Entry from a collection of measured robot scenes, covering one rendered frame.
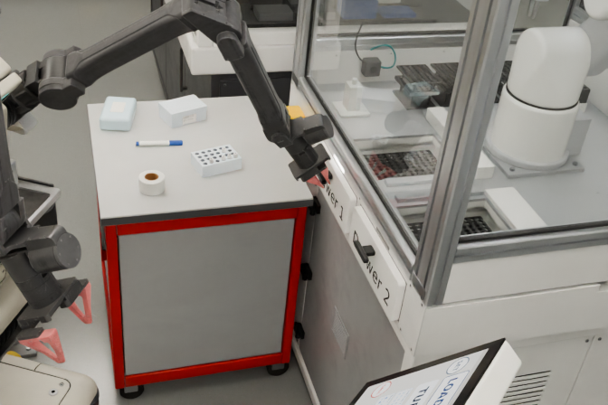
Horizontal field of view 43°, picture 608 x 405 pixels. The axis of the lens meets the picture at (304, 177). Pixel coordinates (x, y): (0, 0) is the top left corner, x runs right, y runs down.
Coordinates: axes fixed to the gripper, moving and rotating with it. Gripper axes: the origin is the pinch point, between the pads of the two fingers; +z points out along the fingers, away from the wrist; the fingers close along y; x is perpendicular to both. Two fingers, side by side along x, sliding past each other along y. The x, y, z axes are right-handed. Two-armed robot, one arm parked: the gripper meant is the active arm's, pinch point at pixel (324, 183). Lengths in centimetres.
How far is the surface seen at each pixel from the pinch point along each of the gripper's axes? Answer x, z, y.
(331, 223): 5.2, 18.1, -5.5
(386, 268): -36.6, -0.7, 3.0
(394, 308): -43.2, 4.2, -0.4
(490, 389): -92, -30, 9
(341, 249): -4.2, 19.4, -6.6
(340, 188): -4.8, 0.4, 2.8
